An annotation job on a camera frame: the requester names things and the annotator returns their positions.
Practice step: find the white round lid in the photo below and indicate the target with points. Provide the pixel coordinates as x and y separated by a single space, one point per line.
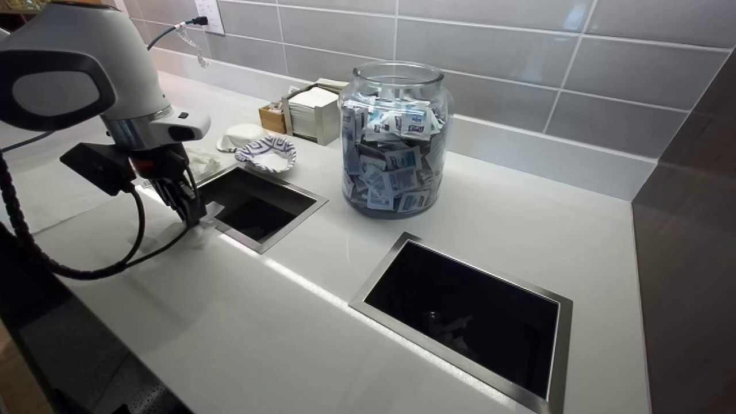
242 137

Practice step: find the large white paper towel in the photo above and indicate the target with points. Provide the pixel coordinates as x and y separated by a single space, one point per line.
61 204

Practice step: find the white wall power outlet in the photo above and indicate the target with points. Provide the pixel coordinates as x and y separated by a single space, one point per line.
209 14

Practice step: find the dark brown side cabinet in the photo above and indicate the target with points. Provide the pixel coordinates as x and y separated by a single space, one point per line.
691 254

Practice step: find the small steel-framed counter opening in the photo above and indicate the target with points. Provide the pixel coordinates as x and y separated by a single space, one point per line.
255 208

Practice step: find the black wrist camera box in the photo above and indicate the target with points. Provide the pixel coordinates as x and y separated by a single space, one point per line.
97 166

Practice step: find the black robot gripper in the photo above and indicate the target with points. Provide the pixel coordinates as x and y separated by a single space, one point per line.
160 162

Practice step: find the crumpled clear plastic wrapper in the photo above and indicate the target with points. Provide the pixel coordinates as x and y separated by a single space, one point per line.
204 165

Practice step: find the small brown wooden box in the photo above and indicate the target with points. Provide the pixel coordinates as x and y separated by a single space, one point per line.
271 119

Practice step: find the white napkin box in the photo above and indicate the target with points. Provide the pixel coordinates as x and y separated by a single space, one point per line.
316 113

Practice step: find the large steel-framed counter opening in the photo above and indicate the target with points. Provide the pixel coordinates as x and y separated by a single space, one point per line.
468 313

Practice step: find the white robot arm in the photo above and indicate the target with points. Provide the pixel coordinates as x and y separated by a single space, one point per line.
99 71

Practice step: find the dark counter base front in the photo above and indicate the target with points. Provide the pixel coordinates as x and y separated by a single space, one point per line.
54 354

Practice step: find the glass jar with packets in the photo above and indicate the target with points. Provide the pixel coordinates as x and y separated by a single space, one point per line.
393 146

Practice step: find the small white paper towel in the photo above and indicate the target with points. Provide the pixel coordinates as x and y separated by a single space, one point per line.
201 228

